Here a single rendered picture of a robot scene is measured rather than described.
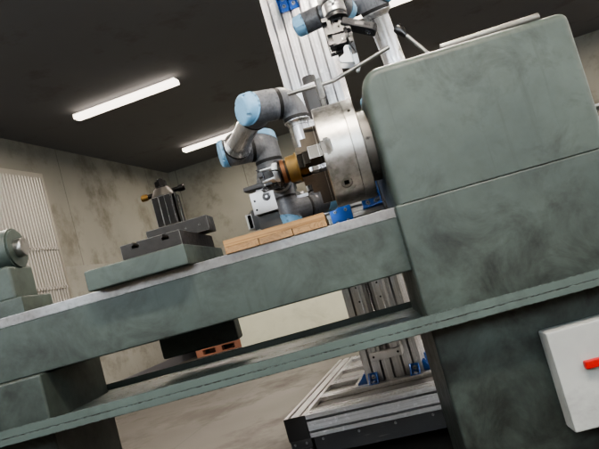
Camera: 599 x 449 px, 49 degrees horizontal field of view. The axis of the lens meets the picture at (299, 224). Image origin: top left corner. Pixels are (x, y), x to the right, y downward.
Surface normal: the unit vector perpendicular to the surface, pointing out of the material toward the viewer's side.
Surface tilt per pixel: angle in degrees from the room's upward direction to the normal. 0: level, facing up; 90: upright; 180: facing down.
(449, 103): 90
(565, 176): 90
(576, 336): 90
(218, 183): 90
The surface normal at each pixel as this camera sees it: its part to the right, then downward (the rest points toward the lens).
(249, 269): -0.08, -0.06
